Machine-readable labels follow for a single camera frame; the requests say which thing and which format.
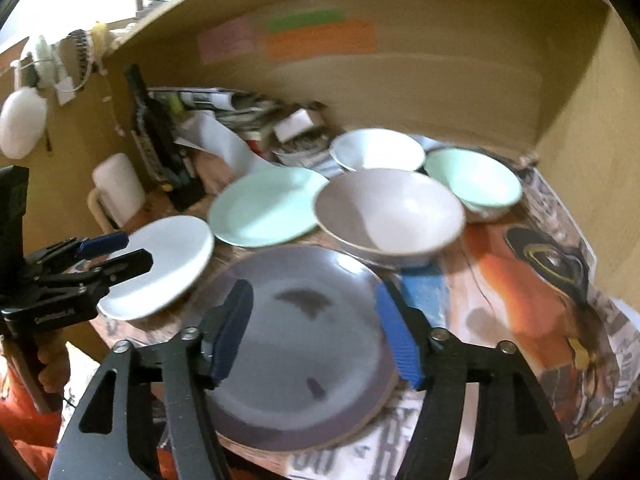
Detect white mug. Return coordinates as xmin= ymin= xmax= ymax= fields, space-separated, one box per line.
xmin=87 ymin=152 xmax=148 ymax=231

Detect white plate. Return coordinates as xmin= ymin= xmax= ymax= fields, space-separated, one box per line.
xmin=97 ymin=215 xmax=216 ymax=322

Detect rolled newspapers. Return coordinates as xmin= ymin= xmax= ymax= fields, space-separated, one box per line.
xmin=147 ymin=87 xmax=281 ymax=126

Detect blue sponge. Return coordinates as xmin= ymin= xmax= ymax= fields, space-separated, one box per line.
xmin=400 ymin=265 xmax=448 ymax=328

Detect small white bowl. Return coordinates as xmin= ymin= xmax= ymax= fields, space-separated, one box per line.
xmin=462 ymin=200 xmax=513 ymax=223

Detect grey plate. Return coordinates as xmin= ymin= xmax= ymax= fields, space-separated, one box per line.
xmin=197 ymin=246 xmax=401 ymax=453

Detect black bottle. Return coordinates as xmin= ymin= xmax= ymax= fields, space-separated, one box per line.
xmin=125 ymin=64 xmax=206 ymax=211

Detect small white box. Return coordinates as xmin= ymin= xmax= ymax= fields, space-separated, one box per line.
xmin=272 ymin=107 xmax=326 ymax=143

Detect green sticky note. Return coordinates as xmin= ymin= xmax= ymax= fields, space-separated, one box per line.
xmin=267 ymin=10 xmax=346 ymax=33

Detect mint green bowl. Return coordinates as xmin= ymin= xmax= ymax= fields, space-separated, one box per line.
xmin=424 ymin=147 xmax=523 ymax=211

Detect white paper sheet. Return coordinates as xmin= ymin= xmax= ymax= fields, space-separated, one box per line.
xmin=172 ymin=110 xmax=271 ymax=176

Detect grey bowl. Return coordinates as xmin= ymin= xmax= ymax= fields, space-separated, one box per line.
xmin=313 ymin=167 xmax=467 ymax=270

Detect stack of magazines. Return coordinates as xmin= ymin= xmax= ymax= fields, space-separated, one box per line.
xmin=272 ymin=130 xmax=336 ymax=168

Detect white oval hanging object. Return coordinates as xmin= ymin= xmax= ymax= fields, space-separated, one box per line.
xmin=0 ymin=87 xmax=48 ymax=159

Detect printed newspaper table cover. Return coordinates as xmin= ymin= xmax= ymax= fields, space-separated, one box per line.
xmin=100 ymin=160 xmax=640 ymax=480

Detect mint green plate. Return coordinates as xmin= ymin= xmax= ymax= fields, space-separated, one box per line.
xmin=207 ymin=166 xmax=331 ymax=248

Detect pink sticky note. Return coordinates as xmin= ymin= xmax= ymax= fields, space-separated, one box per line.
xmin=197 ymin=17 xmax=256 ymax=65

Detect person's left hand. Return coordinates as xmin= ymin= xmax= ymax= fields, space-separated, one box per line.
xmin=37 ymin=340 xmax=72 ymax=396

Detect dark striped brush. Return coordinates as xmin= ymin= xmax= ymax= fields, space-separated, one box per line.
xmin=67 ymin=30 xmax=96 ymax=81

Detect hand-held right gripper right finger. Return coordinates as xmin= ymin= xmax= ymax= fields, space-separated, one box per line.
xmin=375 ymin=279 xmax=585 ymax=480

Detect orange sticky note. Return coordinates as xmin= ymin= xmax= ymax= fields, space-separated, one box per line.
xmin=265 ymin=20 xmax=377 ymax=61

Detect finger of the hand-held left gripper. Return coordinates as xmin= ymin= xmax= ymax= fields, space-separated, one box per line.
xmin=27 ymin=232 xmax=130 ymax=273
xmin=62 ymin=250 xmax=154 ymax=297

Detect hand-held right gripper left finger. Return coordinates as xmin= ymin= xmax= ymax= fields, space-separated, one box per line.
xmin=47 ymin=279 xmax=255 ymax=480

